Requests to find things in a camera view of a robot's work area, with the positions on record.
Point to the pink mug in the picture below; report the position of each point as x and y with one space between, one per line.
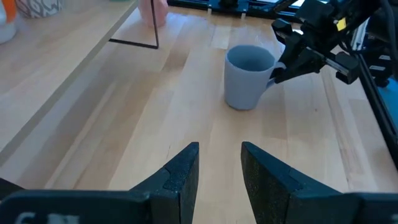
154 12

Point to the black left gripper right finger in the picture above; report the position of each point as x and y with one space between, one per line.
273 193

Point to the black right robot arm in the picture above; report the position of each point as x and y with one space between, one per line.
385 21

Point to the wooden shelf black legs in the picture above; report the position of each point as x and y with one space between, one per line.
46 62

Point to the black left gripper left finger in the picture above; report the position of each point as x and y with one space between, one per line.
175 186

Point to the red-rimmed grey patterned mug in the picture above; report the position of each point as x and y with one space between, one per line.
38 7

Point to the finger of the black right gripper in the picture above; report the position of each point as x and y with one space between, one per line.
308 67
292 51

